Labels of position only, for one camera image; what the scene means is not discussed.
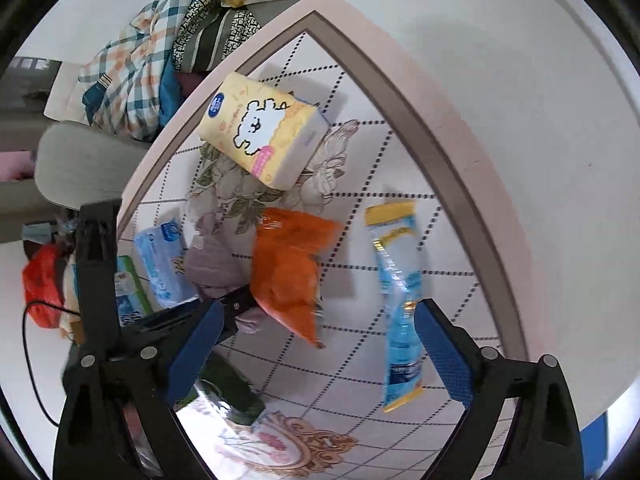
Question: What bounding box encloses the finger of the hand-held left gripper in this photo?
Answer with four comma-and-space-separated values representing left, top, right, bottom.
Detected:
120, 284, 259, 342

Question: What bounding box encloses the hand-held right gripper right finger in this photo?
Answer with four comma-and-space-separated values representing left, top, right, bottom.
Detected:
414, 298, 587, 480

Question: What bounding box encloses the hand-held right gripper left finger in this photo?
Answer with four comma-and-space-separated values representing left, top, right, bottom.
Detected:
54, 301, 227, 480

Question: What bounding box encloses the mauve cloth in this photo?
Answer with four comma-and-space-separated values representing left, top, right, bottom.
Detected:
184, 212, 261, 336

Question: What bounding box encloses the orange snack bag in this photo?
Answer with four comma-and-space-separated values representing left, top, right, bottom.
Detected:
249, 207, 345, 350

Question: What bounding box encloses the green and blue pack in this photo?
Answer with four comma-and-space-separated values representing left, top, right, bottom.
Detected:
114, 255, 154, 330

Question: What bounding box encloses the dark green packet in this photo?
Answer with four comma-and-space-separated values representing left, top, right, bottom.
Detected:
199, 349, 267, 427

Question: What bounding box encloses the red plastic bag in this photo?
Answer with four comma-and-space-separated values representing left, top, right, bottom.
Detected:
22, 244, 69, 330

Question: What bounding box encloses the light blue wipes pack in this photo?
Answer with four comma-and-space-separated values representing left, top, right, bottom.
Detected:
133, 219, 201, 311

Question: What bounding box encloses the blue and yellow packet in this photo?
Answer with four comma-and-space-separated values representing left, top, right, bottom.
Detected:
364, 201, 432, 413

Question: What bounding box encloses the grey chair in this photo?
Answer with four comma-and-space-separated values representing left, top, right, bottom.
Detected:
34, 122, 152, 212

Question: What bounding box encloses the blue object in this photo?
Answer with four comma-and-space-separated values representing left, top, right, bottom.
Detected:
581, 409, 609, 479

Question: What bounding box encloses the yellow cartoon tissue pack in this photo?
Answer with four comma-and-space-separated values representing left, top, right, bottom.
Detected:
195, 72, 331, 192

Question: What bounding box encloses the plaid cloth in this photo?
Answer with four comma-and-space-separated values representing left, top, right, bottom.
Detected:
78, 0, 201, 142

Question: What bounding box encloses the black and white patterned cloth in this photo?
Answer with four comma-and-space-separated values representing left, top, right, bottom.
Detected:
171, 0, 263, 75

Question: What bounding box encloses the black cable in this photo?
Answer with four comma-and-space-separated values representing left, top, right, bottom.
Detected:
22, 300, 82, 427

